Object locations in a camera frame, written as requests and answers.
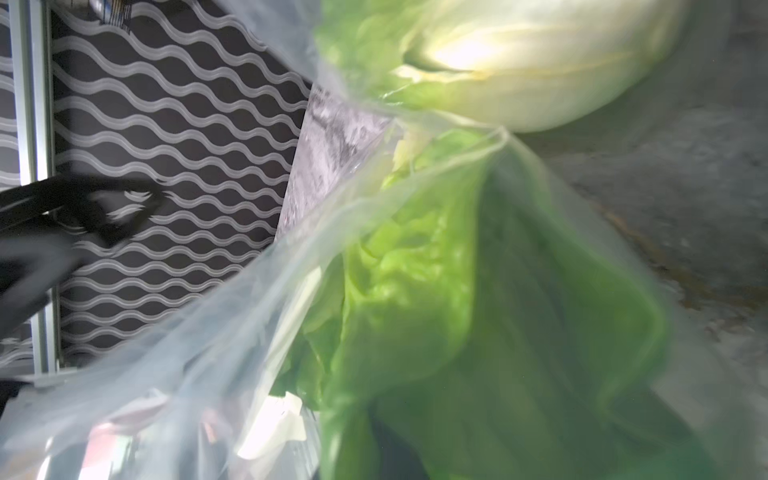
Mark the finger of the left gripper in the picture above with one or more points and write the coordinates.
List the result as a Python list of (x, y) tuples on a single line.
[(37, 253)]

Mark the clear zip-top bag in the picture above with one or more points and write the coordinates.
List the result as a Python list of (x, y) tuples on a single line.
[(194, 396)]

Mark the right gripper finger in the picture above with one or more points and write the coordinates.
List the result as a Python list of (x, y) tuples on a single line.
[(397, 459)]

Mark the cabbage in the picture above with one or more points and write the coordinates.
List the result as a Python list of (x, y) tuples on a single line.
[(489, 335), (527, 65)]

